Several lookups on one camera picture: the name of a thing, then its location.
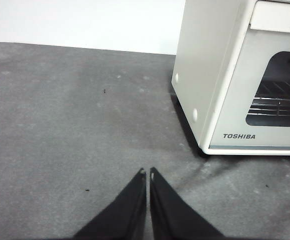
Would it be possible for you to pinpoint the oven door with brown handle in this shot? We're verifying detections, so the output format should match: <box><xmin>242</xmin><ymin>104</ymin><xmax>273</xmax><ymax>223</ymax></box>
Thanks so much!
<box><xmin>208</xmin><ymin>0</ymin><xmax>290</xmax><ymax>151</ymax></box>

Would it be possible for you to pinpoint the chrome wire oven rack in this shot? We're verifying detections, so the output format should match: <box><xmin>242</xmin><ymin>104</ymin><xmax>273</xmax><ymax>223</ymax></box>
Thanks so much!
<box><xmin>248</xmin><ymin>81</ymin><xmax>290</xmax><ymax>118</ymax></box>

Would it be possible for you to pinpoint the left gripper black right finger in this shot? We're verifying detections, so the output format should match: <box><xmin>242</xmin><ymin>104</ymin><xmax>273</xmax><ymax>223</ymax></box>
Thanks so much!
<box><xmin>148</xmin><ymin>166</ymin><xmax>225</xmax><ymax>240</ymax></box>

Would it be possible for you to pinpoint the cream white toaster oven housing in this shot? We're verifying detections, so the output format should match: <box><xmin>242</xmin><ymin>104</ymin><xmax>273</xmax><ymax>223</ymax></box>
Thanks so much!
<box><xmin>171</xmin><ymin>0</ymin><xmax>290</xmax><ymax>156</ymax></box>

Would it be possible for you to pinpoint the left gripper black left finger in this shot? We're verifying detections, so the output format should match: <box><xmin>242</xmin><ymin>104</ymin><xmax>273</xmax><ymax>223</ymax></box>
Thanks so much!
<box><xmin>73</xmin><ymin>167</ymin><xmax>147</xmax><ymax>240</ymax></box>

